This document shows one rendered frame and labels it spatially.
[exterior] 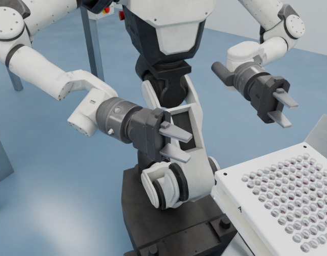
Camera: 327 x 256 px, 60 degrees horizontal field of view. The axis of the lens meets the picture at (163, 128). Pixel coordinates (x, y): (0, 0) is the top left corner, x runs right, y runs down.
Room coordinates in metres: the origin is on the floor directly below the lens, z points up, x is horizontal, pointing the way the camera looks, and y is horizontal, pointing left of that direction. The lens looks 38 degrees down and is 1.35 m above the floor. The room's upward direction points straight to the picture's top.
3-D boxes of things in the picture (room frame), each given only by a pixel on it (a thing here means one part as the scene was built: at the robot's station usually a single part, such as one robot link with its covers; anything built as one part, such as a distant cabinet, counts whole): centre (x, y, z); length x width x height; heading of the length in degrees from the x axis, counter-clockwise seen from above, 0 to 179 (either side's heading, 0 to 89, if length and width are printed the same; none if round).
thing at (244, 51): (0.79, -0.24, 1.00); 0.13 x 0.07 x 0.09; 130
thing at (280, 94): (0.54, -0.28, 1.02); 0.06 x 0.03 x 0.02; 15
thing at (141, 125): (0.47, 0.05, 0.99); 0.12 x 0.10 x 0.13; 54
